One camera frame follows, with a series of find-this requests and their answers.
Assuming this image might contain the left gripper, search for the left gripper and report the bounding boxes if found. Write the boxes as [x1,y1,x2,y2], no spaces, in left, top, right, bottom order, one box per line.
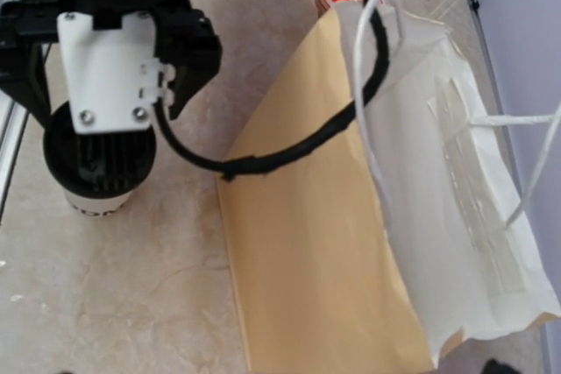
[1,0,222,127]

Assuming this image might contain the black cup lid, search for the black cup lid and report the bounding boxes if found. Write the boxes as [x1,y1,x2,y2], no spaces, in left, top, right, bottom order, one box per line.
[42,100,159,194]

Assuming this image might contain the white paper cup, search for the white paper cup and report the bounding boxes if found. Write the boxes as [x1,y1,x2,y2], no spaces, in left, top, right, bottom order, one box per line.
[42,100,159,220]

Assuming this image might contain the brown paper bag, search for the brown paper bag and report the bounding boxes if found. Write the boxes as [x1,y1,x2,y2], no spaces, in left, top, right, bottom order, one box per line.
[217,0,560,373]

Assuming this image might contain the front aluminium rail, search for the front aluminium rail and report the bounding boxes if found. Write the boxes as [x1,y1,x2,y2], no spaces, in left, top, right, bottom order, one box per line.
[0,93,28,213]

